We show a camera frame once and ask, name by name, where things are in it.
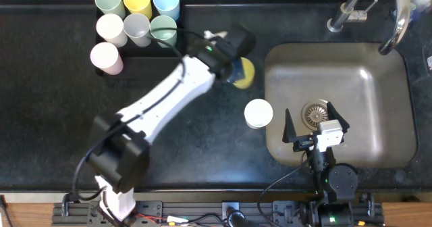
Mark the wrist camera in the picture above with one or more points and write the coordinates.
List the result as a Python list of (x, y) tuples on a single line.
[(217, 35), (329, 134)]

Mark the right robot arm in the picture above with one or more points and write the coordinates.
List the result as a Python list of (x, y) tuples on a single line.
[(342, 181)]

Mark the blue cup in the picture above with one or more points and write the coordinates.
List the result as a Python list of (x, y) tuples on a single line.
[(166, 0)]

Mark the white cup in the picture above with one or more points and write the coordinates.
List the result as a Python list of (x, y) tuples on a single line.
[(109, 27), (258, 113)]

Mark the steel tap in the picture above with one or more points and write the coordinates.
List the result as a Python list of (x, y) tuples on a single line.
[(344, 11)]

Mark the green cup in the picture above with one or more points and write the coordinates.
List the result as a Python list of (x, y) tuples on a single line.
[(163, 35), (108, 0)]

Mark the grey cup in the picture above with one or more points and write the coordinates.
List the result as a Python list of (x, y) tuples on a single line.
[(136, 26)]

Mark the pink cup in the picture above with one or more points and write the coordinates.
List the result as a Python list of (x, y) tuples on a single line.
[(105, 56)]

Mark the yellow cup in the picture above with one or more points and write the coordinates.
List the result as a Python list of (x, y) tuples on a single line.
[(248, 75), (136, 0)]

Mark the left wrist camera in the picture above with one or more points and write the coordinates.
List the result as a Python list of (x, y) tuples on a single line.
[(217, 35)]

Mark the mounting rail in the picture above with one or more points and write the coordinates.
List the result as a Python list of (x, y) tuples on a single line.
[(195, 210)]

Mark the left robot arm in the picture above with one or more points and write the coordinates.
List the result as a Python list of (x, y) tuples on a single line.
[(168, 95)]

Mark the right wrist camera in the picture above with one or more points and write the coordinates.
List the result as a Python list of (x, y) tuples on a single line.
[(329, 134)]

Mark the black tray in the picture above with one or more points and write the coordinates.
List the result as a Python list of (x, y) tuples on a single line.
[(162, 66)]

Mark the steel sink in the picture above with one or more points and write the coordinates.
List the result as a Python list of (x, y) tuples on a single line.
[(371, 102)]

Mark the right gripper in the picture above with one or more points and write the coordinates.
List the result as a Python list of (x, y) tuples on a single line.
[(303, 143)]

